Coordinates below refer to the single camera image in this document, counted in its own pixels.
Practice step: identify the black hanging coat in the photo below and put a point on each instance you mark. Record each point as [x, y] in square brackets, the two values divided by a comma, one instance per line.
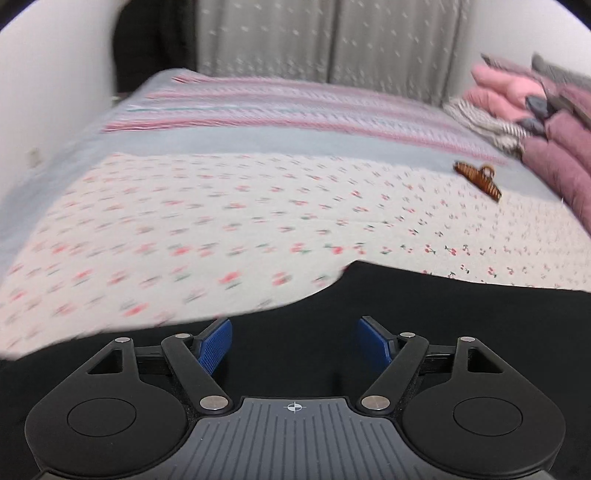
[152, 41]

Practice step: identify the blue-grey garment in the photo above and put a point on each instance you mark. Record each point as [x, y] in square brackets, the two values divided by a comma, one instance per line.
[540, 110]

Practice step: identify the grey star print curtain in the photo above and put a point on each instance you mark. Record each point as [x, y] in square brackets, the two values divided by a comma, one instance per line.
[332, 41]

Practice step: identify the white wall socket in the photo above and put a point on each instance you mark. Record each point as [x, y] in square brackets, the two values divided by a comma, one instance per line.
[34, 158]

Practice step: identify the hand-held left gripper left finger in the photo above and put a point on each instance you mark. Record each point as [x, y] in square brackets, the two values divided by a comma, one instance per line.
[213, 346]

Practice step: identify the brown hair claw clip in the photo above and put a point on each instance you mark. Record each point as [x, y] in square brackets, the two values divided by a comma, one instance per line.
[478, 180]

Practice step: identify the pile of folded clothes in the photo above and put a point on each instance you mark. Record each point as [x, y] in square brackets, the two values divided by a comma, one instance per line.
[561, 152]

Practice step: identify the grey pillow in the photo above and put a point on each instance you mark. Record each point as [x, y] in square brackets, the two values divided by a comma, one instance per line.
[561, 71]

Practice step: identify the pink folded quilt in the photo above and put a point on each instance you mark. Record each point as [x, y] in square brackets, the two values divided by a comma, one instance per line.
[501, 94]

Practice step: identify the grey striped cloth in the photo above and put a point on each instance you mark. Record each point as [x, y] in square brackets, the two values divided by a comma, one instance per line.
[489, 124]

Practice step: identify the grey bed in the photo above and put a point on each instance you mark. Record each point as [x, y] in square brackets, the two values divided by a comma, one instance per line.
[152, 138]

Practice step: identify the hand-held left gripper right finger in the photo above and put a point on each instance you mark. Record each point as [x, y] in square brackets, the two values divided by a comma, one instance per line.
[375, 344]

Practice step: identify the black pants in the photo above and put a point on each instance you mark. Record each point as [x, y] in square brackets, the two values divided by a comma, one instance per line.
[300, 300]

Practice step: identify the pink striped blanket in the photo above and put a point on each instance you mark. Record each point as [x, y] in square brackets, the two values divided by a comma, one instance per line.
[300, 110]

